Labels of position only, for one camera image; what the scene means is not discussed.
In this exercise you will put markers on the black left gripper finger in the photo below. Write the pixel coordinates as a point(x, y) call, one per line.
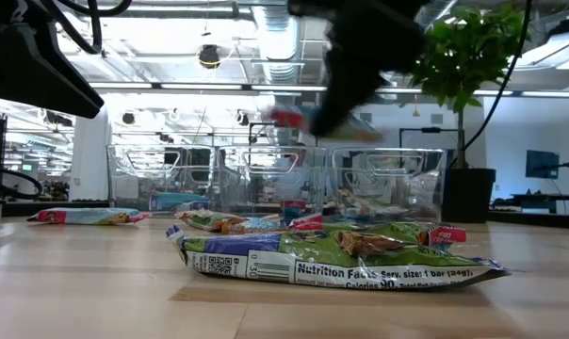
point(30, 66)

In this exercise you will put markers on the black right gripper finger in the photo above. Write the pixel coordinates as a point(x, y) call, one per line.
point(346, 99)

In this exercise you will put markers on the light blue granola bar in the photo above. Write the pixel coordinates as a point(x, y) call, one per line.
point(261, 223)
point(289, 118)
point(91, 216)

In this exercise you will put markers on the green granola bar blue end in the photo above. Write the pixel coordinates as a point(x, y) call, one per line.
point(313, 254)

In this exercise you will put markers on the green leafy plant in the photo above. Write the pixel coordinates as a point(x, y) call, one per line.
point(463, 52)

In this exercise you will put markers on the clear plastic bin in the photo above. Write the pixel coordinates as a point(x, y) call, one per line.
point(426, 188)
point(237, 188)
point(124, 188)

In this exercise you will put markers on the black round ceiling device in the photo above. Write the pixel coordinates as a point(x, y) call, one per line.
point(209, 55)

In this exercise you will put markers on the long ceiling light strip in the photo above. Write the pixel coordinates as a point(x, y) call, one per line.
point(195, 86)

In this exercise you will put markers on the black plant pot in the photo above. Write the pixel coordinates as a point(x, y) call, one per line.
point(468, 195)

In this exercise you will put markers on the silver ventilation duct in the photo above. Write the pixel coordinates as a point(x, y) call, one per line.
point(280, 42)

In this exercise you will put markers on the black background rig frame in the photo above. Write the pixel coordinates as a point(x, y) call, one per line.
point(430, 130)
point(258, 124)

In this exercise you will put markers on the dark wall monitor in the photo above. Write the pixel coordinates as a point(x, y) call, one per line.
point(541, 165)

